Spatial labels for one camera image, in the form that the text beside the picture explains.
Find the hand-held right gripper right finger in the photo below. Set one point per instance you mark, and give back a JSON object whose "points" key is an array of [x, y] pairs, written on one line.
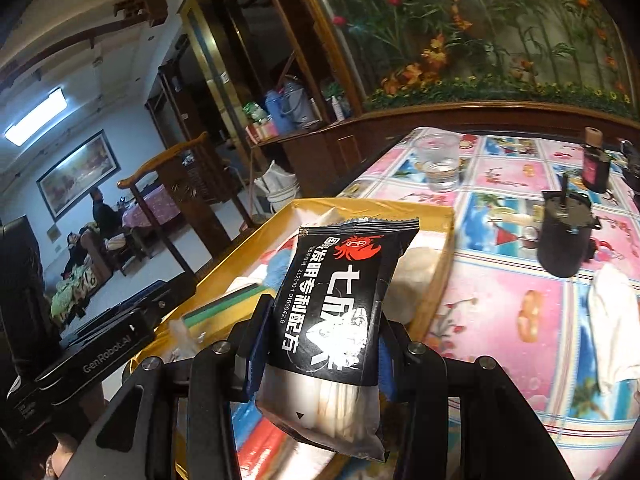
{"points": [[387, 375]]}

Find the wooden chair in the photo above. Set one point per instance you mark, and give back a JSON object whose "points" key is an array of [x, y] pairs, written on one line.
{"points": [[185, 180]]}

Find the black noodle packet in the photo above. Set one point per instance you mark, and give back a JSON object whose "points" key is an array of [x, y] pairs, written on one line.
{"points": [[330, 310]]}

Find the black cylindrical motor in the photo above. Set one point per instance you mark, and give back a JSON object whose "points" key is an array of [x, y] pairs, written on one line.
{"points": [[562, 245]]}

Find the white crumpled cloth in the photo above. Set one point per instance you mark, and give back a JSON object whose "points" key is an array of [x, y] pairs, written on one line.
{"points": [[612, 330]]}

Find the blue sock in red wrapper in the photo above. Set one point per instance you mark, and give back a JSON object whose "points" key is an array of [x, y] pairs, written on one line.
{"points": [[275, 272]]}

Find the white bucket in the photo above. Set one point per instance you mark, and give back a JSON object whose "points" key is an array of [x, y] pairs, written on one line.
{"points": [[280, 190]]}

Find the floral green blanket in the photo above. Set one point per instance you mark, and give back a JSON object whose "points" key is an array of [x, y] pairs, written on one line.
{"points": [[75, 290]]}

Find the white squeeze bottle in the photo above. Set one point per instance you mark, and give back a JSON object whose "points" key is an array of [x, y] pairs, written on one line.
{"points": [[338, 109]]}

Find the clear glass cup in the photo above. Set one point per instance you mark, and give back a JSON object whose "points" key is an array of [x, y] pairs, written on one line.
{"points": [[440, 170]]}

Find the blue thermos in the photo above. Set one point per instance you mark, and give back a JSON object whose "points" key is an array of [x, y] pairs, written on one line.
{"points": [[274, 110]]}

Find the pink covered dining table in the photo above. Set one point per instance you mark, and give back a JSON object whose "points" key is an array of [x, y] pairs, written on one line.
{"points": [[145, 210]]}

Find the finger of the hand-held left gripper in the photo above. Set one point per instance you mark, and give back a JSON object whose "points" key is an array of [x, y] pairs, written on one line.
{"points": [[170, 292]]}

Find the black handheld device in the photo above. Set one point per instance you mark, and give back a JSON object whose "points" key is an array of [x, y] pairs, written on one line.
{"points": [[631, 165]]}

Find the clear plastic bag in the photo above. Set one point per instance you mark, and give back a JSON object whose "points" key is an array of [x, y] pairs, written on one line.
{"points": [[182, 337]]}

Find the pink boxes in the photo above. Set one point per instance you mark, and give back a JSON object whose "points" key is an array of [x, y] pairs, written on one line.
{"points": [[262, 131]]}

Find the wooden wall ornament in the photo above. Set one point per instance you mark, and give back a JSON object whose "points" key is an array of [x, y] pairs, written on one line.
{"points": [[135, 7]]}

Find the framed wall painting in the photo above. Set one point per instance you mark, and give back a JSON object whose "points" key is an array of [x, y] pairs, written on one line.
{"points": [[80, 175]]}

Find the white soft bundle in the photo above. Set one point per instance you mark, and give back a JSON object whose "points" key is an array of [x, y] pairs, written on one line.
{"points": [[415, 280]]}

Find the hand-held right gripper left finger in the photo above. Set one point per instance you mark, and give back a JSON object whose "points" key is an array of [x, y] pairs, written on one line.
{"points": [[255, 360]]}

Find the yellow cardboard box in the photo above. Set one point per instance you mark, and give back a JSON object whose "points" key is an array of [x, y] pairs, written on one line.
{"points": [[441, 270]]}

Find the ceiling light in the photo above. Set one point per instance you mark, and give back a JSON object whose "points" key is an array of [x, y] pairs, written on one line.
{"points": [[35, 120]]}

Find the green packet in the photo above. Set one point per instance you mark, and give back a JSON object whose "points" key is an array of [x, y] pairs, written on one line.
{"points": [[254, 111]]}

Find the dark bottle with cork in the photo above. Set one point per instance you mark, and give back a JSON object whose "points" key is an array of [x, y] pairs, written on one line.
{"points": [[595, 170]]}

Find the green black foam strip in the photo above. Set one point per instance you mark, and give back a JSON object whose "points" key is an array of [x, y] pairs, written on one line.
{"points": [[225, 305]]}

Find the grey-blue thermos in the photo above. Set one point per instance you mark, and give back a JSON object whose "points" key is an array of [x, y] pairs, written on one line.
{"points": [[297, 102]]}

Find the framed artificial flower display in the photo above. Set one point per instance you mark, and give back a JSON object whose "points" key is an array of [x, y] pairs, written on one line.
{"points": [[475, 35]]}

